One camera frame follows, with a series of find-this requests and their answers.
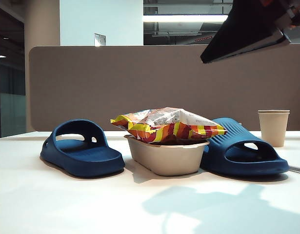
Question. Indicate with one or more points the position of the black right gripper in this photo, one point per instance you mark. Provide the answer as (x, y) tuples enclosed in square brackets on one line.
[(296, 12)]

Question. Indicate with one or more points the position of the orange yellow chip bag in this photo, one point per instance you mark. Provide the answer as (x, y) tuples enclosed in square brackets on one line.
[(169, 124)]

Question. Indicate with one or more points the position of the white ceiling light strip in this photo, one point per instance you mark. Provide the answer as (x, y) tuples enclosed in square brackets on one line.
[(184, 18)]

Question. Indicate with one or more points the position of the beige paper cup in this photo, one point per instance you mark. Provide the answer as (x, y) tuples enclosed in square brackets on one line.
[(273, 129)]

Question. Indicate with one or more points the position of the brown desk partition panel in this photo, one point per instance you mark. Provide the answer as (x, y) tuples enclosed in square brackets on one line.
[(140, 85)]

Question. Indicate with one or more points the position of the dark blue slide slipper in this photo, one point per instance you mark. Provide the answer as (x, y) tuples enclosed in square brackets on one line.
[(237, 167), (91, 161)]

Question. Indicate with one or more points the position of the dark glass door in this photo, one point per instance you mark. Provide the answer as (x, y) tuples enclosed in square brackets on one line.
[(10, 73)]

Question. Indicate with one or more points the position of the metal wall plate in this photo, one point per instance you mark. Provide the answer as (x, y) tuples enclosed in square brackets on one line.
[(99, 39)]

